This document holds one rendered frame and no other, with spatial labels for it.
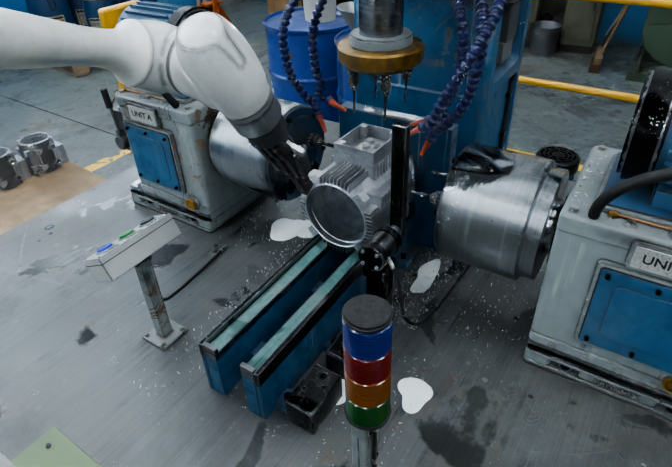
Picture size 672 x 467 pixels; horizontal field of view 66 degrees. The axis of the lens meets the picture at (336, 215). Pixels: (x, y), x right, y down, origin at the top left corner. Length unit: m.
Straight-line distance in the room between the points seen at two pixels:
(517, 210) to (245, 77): 0.53
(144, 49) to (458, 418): 0.82
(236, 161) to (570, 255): 0.77
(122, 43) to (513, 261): 0.76
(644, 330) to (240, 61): 0.78
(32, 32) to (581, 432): 1.02
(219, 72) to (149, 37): 0.14
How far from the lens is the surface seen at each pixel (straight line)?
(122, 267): 1.03
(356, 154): 1.10
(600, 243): 0.94
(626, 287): 0.96
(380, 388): 0.67
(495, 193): 1.00
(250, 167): 1.26
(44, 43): 0.67
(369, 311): 0.61
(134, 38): 0.88
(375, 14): 1.07
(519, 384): 1.11
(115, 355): 1.23
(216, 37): 0.77
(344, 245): 1.15
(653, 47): 5.07
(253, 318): 1.04
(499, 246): 1.00
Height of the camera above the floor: 1.65
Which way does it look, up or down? 35 degrees down
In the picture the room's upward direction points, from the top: 3 degrees counter-clockwise
